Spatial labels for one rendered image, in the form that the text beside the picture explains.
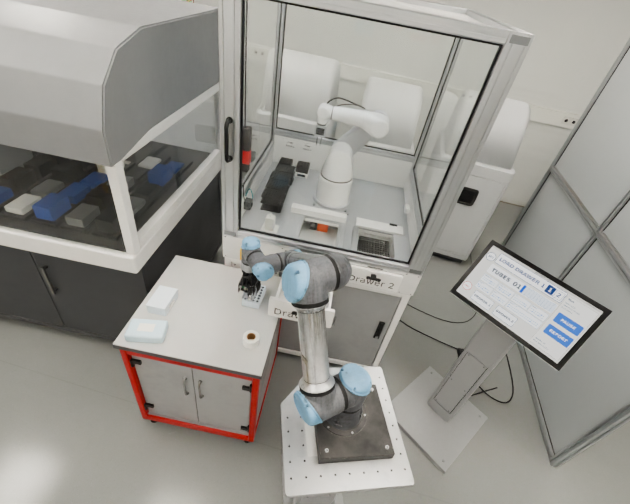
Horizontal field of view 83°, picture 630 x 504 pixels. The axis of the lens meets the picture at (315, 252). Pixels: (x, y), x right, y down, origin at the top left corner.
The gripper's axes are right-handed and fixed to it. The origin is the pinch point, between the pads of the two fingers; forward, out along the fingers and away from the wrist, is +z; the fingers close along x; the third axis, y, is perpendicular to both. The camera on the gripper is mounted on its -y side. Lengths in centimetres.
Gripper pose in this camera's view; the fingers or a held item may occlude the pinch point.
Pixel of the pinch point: (250, 296)
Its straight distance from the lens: 170.6
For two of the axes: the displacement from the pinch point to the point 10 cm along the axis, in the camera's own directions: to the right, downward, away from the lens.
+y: -1.7, 6.1, -7.7
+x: 9.7, 2.2, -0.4
